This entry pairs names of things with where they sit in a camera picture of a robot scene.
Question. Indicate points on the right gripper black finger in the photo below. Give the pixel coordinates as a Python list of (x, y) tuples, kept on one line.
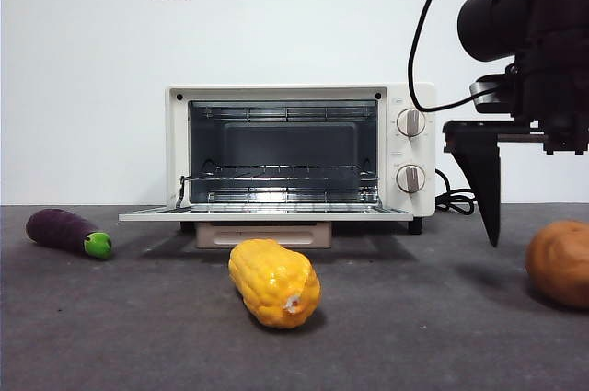
[(483, 179)]

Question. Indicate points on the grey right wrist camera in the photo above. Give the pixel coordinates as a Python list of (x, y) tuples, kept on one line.
[(490, 94)]

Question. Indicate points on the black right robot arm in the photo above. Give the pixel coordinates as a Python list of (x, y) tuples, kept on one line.
[(488, 23)]

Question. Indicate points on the cream oven knob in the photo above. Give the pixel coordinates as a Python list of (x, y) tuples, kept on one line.
[(410, 178), (410, 123)]

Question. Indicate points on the cream toaster oven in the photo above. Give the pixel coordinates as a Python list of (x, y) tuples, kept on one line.
[(412, 211)]

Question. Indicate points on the brown toy potato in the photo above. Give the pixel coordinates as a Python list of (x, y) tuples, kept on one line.
[(561, 262)]

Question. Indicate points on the yellow toy corn cob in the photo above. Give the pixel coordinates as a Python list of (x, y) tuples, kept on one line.
[(271, 280)]

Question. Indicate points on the purple toy eggplant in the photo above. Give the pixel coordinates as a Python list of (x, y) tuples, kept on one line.
[(60, 230)]

